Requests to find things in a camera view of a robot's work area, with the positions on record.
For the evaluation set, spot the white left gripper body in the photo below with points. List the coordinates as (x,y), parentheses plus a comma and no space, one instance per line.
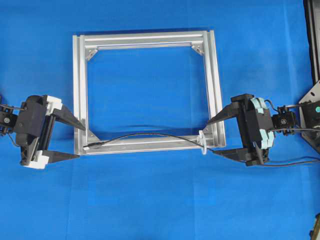
(40,160)

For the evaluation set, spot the teal right gripper body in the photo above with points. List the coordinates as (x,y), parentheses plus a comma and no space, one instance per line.
(251,156)

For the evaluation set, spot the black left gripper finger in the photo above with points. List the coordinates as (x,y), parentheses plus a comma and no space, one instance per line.
(64,115)
(56,156)

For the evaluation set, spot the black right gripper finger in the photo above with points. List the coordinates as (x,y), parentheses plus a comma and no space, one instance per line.
(236,154)
(232,110)

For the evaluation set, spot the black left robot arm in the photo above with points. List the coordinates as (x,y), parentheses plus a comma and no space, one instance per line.
(8,117)

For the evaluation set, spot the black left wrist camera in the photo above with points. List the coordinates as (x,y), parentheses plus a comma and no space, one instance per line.
(29,126)

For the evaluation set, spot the white string loop clip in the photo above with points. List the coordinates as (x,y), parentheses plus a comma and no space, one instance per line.
(202,140)

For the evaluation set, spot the black vertical rail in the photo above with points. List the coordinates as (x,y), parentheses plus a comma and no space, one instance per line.
(312,19)

